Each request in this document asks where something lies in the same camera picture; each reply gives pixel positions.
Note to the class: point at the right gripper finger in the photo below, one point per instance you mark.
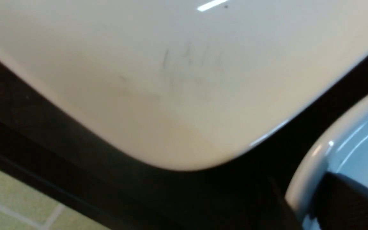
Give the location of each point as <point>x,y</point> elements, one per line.
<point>340,203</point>

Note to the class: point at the small white bowl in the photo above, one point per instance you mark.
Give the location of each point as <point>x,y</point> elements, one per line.
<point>343,148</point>

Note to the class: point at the large white rice plate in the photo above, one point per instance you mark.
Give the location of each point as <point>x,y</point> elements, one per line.
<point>174,83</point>

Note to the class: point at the black serving tray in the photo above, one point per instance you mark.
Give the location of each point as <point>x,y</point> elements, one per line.
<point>46,149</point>

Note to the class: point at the green checked tablecloth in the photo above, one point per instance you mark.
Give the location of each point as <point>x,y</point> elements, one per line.
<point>24,208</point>

